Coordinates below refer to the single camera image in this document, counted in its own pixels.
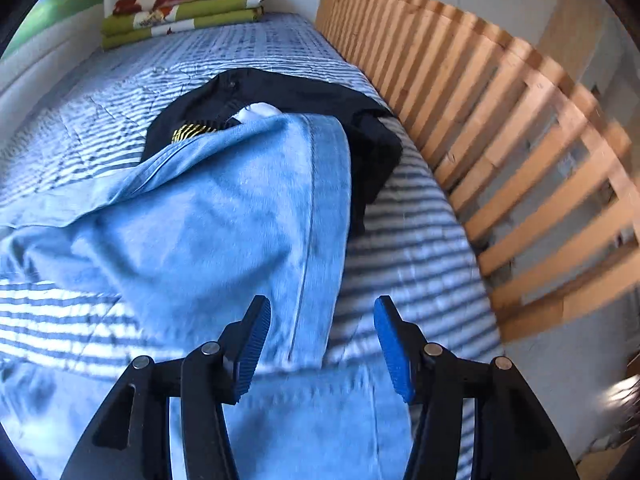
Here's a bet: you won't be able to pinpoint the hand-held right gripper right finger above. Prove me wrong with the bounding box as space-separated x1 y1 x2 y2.
374 295 581 480

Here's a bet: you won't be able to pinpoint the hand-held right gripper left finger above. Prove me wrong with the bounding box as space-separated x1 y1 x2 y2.
60 294 273 480

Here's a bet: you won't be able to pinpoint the light blue jeans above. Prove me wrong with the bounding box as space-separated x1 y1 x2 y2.
0 112 416 480

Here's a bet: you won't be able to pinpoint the blue white striped bed quilt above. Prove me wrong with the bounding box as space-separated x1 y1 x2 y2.
0 12 506 480

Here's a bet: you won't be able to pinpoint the black garment with yellow stripes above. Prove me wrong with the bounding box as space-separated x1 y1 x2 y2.
142 67 405 236

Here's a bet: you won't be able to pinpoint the wooden door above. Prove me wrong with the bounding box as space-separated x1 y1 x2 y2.
532 0 621 76

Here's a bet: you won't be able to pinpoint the wooden slatted rail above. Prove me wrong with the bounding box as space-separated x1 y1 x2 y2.
315 0 640 343

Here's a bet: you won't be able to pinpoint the landscape wall poster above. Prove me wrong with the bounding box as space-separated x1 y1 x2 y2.
10 0 108 56

